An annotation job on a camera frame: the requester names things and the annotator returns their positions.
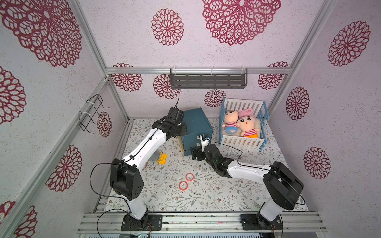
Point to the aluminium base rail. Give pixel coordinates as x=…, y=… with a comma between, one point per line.
x=208, y=222

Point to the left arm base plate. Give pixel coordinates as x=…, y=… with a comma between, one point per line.
x=147, y=223

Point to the plush doll blue outfit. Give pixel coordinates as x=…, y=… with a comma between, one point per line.
x=230, y=122

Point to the yellow flower toy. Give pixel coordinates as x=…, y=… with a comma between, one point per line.
x=162, y=158

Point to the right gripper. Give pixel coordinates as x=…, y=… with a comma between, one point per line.
x=201, y=152

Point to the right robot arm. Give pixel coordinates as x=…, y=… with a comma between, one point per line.
x=283, y=186

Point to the teal drawer cabinet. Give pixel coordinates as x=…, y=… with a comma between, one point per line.
x=197, y=124

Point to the red tape roll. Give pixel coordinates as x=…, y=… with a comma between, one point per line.
x=189, y=177
x=183, y=186

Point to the plush doll striped shirt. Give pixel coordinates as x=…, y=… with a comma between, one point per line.
x=247, y=125

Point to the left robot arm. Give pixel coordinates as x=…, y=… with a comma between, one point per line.
x=125, y=174

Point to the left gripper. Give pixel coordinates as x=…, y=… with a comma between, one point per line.
x=183, y=129

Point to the black wire wall rack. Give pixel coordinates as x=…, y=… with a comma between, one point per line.
x=85, y=118

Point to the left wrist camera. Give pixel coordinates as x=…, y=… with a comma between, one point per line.
x=175, y=116

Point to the white blue toy crib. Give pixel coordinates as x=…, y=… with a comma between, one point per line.
x=260, y=115

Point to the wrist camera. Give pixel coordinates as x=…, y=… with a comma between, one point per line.
x=205, y=141
x=175, y=116

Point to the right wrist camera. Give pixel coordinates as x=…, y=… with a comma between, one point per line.
x=205, y=141

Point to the grey wall shelf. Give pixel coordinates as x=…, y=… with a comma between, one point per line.
x=209, y=80

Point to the grey plush keychain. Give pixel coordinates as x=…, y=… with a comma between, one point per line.
x=155, y=156

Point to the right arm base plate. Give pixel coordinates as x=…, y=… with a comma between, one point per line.
x=251, y=222

